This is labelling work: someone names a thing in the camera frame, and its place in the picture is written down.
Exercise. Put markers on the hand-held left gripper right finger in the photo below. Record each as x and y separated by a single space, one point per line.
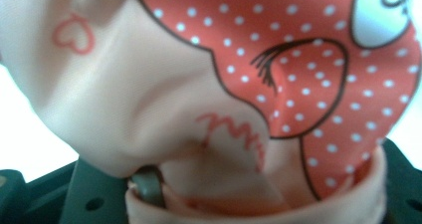
403 187

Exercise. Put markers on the pink polka dot print jacket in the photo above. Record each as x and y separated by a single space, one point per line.
172 84

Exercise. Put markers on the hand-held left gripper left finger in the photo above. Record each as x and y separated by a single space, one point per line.
96 197

